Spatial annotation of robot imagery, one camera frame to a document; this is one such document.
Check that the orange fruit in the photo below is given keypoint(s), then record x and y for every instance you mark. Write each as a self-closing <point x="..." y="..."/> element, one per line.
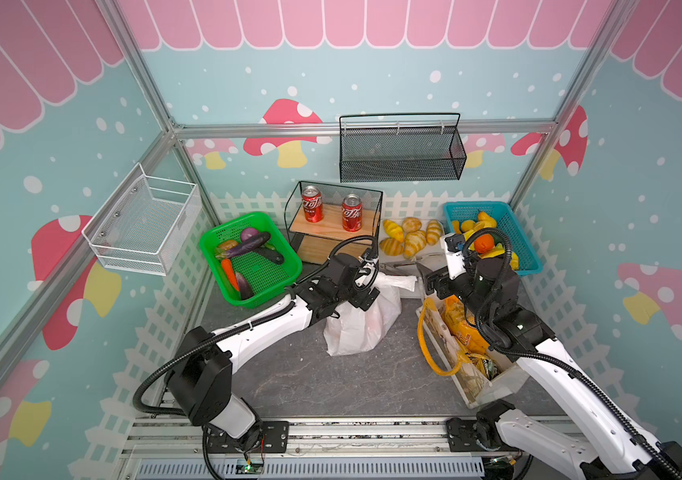
<point x="484" y="244"/>

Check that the pale round bread roll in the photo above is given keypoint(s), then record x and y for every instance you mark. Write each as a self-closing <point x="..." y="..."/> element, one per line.
<point x="411" y="224"/>

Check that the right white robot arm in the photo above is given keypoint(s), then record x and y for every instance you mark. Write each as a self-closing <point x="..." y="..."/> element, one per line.
<point x="614" y="447"/>

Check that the long striped croissant centre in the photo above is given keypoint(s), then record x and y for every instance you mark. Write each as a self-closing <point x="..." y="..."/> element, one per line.
<point x="414" y="243"/>

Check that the small striped croissant right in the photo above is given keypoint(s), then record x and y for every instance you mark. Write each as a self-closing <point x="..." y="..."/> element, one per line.
<point x="434" y="232"/>

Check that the white wire wall basket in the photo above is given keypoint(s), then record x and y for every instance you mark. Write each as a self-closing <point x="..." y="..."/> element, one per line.
<point x="144" y="224"/>

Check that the red cola can right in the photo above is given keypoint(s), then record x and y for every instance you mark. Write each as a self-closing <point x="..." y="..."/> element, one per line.
<point x="352" y="213"/>

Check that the dark purple eggplant small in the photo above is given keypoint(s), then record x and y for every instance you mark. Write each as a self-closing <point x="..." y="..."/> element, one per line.
<point x="244" y="288"/>

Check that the red cola can left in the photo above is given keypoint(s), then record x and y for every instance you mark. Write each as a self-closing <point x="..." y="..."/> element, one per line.
<point x="312" y="203"/>

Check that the canvas tote bag yellow handles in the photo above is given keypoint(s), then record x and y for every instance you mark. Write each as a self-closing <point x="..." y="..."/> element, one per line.
<point x="453" y="348"/>

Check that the orange carrot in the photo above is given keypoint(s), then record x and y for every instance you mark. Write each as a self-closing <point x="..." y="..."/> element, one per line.
<point x="230" y="273"/>

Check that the purple onion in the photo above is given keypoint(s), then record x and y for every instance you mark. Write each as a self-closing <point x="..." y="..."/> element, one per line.
<point x="248" y="233"/>

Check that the black mesh wall basket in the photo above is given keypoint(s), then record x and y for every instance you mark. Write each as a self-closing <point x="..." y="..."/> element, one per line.
<point x="399" y="147"/>

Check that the large striped croissant left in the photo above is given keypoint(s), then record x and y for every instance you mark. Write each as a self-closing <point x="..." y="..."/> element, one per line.
<point x="391" y="247"/>

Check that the white plastic grocery bag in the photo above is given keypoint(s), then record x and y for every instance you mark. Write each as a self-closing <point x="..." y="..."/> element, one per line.
<point x="357" y="331"/>

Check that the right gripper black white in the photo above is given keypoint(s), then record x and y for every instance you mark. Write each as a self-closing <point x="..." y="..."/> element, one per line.
<point x="432" y="280"/>

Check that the white plastic tray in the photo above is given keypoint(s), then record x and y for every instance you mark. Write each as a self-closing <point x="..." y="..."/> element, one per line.
<point x="432" y="256"/>

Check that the black wire two-tier shelf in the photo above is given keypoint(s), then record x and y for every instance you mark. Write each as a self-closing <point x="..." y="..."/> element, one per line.
<point x="314" y="241"/>

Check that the green plastic basket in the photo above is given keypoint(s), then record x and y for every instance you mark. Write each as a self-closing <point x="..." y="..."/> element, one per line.
<point x="268" y="269"/>

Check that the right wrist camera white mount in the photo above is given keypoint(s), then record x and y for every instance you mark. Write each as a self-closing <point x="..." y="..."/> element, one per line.
<point x="452" y="245"/>

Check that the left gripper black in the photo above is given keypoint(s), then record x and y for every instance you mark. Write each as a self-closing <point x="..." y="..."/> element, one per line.
<point x="365" y="291"/>

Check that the red cola can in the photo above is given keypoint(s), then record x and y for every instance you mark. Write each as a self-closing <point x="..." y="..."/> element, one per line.
<point x="312" y="203"/>
<point x="352" y="213"/>

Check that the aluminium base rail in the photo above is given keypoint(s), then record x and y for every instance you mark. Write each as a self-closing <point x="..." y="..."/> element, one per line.
<point x="320" y="447"/>

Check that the teal plastic basket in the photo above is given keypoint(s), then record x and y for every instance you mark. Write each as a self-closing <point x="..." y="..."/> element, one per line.
<point x="459" y="212"/>

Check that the yellow banana bunch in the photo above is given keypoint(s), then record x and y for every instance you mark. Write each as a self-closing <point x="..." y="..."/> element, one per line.
<point x="480" y="228"/>

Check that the yellow striped bread roll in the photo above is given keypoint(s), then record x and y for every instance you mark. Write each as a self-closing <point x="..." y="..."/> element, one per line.
<point x="394" y="230"/>

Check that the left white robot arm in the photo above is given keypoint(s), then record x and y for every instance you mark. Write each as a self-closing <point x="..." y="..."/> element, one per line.
<point x="201" y="381"/>

